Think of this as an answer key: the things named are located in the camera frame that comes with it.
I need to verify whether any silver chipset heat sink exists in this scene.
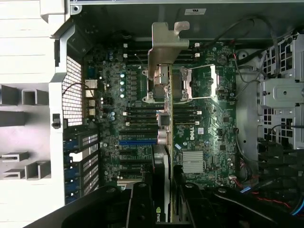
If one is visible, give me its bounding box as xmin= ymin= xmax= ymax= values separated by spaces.
xmin=182 ymin=151 xmax=205 ymax=173

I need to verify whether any blue expansion slot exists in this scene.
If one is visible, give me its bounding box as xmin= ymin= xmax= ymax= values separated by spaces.
xmin=119 ymin=140 xmax=157 ymax=146

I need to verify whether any green motherboard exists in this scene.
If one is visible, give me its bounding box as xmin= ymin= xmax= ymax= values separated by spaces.
xmin=83 ymin=42 xmax=238 ymax=190

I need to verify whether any grey parts rack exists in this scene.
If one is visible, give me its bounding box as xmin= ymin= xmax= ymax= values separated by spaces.
xmin=0 ymin=84 xmax=52 ymax=181

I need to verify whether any CPU socket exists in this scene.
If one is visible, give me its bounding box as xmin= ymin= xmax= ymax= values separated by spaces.
xmin=141 ymin=64 xmax=193 ymax=104

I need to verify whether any metal socket cover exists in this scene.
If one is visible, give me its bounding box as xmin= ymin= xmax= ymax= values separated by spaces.
xmin=190 ymin=65 xmax=218 ymax=99

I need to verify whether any silver perforated disk bay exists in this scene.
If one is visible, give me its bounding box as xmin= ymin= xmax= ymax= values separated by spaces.
xmin=257 ymin=33 xmax=304 ymax=150

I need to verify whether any open black PC case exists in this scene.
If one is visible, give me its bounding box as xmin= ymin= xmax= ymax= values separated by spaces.
xmin=40 ymin=0 xmax=304 ymax=228

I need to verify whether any black wire bundle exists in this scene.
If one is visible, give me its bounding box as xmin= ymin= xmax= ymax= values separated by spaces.
xmin=257 ymin=140 xmax=304 ymax=190

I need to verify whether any blue disk wire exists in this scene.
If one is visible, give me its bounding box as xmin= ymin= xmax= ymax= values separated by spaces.
xmin=291 ymin=201 xmax=304 ymax=218

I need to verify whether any black looped wire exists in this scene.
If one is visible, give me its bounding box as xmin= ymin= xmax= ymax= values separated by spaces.
xmin=212 ymin=15 xmax=280 ymax=79

